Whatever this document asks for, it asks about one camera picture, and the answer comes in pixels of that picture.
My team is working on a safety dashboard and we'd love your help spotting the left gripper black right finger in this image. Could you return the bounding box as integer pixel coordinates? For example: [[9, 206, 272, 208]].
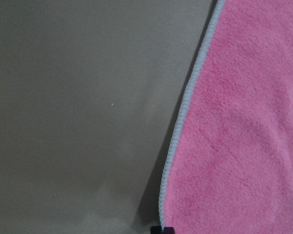
[[163, 227, 175, 234]]

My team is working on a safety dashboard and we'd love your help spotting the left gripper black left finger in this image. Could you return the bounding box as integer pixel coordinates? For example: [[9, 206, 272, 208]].
[[150, 226, 161, 234]]

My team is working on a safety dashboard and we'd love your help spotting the pink and grey towel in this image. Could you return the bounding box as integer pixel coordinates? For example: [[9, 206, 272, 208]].
[[159, 0, 293, 234]]

